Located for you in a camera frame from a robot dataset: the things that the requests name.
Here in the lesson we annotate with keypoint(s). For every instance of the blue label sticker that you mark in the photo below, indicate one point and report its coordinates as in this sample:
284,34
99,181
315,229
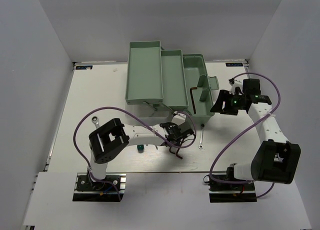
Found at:
84,67
234,64

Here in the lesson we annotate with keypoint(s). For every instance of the right blue label sticker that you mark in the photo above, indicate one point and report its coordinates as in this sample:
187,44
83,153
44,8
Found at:
234,64

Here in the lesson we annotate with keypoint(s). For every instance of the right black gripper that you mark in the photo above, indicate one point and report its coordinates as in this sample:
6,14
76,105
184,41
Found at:
224,95

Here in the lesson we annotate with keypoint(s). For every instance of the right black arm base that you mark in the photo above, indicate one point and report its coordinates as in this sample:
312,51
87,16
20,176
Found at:
229,192

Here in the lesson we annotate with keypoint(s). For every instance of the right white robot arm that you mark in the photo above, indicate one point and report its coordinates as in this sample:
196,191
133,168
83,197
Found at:
276,159

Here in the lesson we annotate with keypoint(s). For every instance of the left blue label sticker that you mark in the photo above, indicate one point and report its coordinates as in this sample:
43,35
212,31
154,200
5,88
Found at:
84,67

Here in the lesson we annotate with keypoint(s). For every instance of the large brown hex key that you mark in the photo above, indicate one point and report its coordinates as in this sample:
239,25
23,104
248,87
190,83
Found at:
192,99

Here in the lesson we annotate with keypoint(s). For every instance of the small silver wrench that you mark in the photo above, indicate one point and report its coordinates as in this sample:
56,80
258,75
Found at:
200,146

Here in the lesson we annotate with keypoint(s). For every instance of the left green stubby screwdriver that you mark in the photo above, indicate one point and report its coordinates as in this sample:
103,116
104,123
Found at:
140,148

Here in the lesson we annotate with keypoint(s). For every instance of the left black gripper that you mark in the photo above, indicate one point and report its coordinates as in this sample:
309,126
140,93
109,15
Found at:
172,125

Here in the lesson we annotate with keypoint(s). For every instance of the large silver ratchet wrench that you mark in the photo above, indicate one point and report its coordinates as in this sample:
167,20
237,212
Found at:
95,121

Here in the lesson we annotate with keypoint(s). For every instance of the green plastic toolbox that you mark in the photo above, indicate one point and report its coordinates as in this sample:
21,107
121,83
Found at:
160,79

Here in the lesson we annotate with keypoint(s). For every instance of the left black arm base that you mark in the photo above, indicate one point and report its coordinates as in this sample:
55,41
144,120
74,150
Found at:
87,190

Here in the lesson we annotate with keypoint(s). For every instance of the medium brown hex key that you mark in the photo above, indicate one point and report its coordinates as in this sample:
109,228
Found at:
177,154

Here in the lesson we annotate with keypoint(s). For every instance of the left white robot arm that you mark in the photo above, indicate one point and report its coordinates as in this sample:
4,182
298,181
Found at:
108,140

